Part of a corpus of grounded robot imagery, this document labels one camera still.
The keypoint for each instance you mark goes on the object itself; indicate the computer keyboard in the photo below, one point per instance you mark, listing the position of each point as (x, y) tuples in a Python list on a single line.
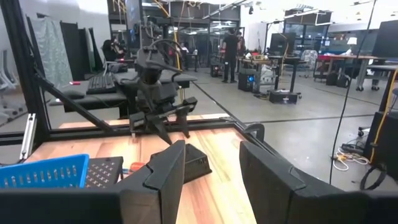
[(101, 84)]

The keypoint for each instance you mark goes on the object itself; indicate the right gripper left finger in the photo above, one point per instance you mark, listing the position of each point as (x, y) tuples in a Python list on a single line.
[(93, 208)]

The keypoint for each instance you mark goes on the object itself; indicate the silver metal rail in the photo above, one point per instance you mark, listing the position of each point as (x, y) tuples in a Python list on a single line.
[(28, 137)]

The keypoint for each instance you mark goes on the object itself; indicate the white office chair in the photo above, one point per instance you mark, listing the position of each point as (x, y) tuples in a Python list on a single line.
[(6, 77)]

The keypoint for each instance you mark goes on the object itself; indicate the black perforated metal riser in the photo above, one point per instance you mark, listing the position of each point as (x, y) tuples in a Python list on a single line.
[(102, 174)]

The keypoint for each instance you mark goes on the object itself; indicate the grey-green fabric panel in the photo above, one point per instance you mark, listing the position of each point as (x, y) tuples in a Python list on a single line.
[(51, 49)]

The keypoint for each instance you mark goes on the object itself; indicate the black monitor on stand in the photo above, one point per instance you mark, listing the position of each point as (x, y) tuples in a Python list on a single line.
[(281, 43)]

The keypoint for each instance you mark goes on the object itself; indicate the red pen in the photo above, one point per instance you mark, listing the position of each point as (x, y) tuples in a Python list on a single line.
[(74, 83)]

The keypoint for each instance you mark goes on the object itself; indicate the black computer tower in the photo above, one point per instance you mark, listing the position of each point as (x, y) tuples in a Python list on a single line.
[(247, 79)]

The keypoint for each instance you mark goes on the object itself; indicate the dark grey desk top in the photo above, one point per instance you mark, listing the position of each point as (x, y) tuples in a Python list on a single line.
[(93, 100)]

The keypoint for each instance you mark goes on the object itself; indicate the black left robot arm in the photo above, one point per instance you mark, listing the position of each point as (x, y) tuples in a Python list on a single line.
[(152, 59)]

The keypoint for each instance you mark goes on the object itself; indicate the white table lamp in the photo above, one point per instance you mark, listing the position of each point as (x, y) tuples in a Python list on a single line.
[(352, 41)]

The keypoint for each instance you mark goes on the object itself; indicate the black computer mouse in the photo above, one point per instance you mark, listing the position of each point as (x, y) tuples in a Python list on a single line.
[(73, 94)]

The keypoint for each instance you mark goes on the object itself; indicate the black floor case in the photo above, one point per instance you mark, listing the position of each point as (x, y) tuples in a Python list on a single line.
[(283, 97)]

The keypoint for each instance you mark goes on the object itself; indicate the person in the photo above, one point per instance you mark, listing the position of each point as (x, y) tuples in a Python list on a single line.
[(110, 49), (231, 53), (241, 42)]

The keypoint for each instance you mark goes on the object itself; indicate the wooden top desk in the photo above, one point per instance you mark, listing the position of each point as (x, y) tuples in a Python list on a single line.
[(351, 57)]

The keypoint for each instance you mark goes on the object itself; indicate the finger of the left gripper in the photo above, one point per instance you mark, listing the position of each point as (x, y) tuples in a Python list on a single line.
[(183, 121), (161, 127)]

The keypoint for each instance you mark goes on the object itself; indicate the black clamp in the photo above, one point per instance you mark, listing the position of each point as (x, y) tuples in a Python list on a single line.
[(256, 128)]

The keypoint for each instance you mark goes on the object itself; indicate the black partition panel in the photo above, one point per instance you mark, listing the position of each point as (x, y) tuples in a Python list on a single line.
[(76, 49)]

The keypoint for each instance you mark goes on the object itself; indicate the blue plastic basket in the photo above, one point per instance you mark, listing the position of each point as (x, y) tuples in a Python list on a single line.
[(46, 168)]

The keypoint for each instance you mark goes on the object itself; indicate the black background monitor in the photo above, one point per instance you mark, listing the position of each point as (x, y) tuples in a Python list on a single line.
[(387, 39)]

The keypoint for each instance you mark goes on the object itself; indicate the black aluminium table frame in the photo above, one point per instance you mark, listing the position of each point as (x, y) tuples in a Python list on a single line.
[(18, 77)]

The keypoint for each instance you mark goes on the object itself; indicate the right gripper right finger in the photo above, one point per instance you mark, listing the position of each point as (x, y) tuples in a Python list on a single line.
[(295, 205)]

